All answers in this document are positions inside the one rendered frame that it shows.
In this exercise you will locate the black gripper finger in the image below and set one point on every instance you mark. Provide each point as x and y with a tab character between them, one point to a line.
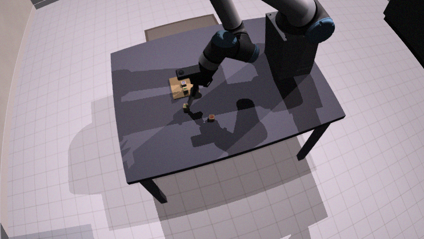
194	93

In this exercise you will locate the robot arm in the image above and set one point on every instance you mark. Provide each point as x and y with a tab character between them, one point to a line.
295	17

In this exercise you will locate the tan square mat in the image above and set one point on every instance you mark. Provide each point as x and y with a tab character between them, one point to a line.
177	89

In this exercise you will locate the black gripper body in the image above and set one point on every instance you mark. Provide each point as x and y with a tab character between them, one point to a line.
203	80

